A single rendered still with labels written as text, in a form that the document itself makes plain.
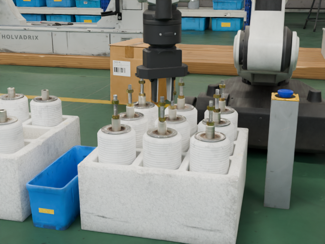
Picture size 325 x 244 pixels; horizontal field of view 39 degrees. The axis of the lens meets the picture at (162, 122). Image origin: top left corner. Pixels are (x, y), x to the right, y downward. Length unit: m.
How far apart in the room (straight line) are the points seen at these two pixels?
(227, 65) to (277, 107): 1.87
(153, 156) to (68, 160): 0.38
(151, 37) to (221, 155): 0.31
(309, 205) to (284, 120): 0.28
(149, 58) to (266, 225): 0.53
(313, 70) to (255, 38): 1.65
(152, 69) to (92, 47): 2.35
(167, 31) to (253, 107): 0.66
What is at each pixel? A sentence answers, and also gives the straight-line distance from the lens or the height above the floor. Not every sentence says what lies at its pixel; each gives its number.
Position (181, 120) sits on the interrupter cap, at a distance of 1.21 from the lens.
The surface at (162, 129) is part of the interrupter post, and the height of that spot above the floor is 0.26.
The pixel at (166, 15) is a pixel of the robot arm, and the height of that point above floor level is 0.54.
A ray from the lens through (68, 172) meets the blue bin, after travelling 1.40.
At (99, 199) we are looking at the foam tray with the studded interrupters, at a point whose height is 0.09.
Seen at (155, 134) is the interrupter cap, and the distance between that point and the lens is 1.09.
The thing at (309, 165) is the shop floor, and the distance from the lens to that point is 1.65.
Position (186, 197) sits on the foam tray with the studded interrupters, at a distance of 1.08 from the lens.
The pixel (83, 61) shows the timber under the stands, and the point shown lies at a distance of 3.34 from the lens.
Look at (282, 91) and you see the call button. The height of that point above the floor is 0.33.
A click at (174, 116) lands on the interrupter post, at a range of 1.21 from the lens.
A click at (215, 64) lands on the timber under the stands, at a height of 0.07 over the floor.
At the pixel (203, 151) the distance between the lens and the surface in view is 1.06.
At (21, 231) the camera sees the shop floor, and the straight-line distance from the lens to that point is 1.24.
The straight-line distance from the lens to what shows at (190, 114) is 1.30.
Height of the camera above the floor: 0.61
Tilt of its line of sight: 17 degrees down
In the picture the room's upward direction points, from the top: straight up
